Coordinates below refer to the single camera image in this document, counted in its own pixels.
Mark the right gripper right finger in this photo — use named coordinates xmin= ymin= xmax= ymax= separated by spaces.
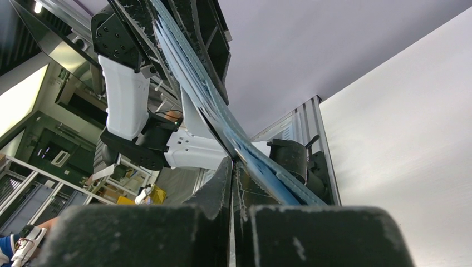
xmin=232 ymin=162 xmax=414 ymax=266

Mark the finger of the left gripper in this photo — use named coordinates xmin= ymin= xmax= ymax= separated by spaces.
xmin=109 ymin=0 xmax=181 ymax=100
xmin=163 ymin=0 xmax=231 ymax=105

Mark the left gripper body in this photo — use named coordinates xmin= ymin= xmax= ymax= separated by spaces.
xmin=90 ymin=4 xmax=155 ymax=74

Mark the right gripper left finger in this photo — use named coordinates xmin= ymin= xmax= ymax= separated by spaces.
xmin=33 ymin=158 xmax=232 ymax=267

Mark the blue card holder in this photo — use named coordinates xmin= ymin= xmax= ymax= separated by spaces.
xmin=151 ymin=1 xmax=325 ymax=206

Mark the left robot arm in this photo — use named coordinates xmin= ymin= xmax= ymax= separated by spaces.
xmin=91 ymin=1 xmax=330 ymax=205

